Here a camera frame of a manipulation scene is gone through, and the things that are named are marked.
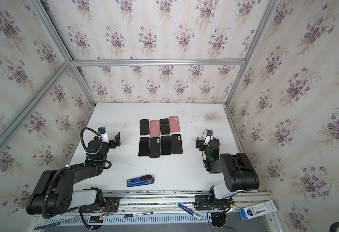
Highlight dark phone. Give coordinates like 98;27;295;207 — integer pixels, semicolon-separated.
139;119;150;135

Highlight black phone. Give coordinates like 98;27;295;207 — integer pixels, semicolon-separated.
160;135;172;155
138;137;150;157

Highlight black phone case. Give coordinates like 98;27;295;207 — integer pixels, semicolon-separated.
170;134;183;154
149;137;161;158

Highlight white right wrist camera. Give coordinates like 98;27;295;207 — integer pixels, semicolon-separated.
204;129;213;145

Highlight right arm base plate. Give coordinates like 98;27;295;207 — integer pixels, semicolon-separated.
193;195;234;211

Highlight blue black stapler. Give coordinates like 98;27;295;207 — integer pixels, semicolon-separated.
127;175;155;188

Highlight black round connector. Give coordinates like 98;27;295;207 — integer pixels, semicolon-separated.
211;213;226;228

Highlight green metal ruler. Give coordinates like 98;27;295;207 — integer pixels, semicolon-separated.
33;222;60;231

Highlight pink-edged phone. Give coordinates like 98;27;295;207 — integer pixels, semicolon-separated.
159;119;170;135

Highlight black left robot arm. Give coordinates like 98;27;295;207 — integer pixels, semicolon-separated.
26;128;121;219

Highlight pink phone case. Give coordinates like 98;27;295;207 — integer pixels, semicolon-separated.
149;120;160;137
169;116;181;133

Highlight blue marker pen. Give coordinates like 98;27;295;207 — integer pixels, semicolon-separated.
178;204;202;220

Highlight blue white cardboard box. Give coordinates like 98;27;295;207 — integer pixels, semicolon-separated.
239;200;278;221

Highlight black thin pen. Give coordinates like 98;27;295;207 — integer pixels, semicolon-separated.
124;212;153;218

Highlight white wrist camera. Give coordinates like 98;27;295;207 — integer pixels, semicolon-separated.
98;127;109;143
204;129;213;145

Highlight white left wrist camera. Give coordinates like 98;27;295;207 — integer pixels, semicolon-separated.
98;127;109;143

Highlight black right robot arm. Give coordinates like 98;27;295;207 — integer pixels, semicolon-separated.
195;136;260;210

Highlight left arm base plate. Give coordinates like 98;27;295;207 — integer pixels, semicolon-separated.
81;197;120;214

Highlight aluminium rail base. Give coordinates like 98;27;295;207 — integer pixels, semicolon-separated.
36;189;274;217

